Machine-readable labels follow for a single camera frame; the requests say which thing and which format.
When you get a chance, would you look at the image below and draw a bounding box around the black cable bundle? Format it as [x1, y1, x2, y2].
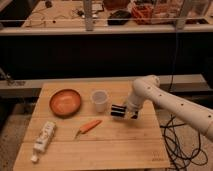
[159, 114, 209, 171]

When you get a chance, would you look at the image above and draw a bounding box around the white toothpaste tube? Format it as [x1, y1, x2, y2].
[31, 121, 56, 163]

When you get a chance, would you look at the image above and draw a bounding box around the orange crate on bench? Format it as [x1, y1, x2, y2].
[131, 5, 152, 25]

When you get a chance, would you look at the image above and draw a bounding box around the orange wooden bowl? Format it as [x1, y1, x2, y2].
[49, 89, 81, 118]

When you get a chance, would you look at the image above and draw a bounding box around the grey metal post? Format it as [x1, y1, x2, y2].
[83, 0, 93, 31]

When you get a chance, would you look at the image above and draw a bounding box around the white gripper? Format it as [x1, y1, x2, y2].
[111, 102, 139, 119]

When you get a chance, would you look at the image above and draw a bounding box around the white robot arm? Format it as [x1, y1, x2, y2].
[118, 75, 213, 142]

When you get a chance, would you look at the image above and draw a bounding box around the black bag on bench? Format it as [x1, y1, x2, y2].
[107, 10, 131, 26]

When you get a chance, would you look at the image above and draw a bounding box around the orange toy carrot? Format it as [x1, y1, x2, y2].
[76, 120, 101, 136]

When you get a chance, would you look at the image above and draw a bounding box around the translucent plastic cup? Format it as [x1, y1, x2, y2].
[91, 90, 108, 113]

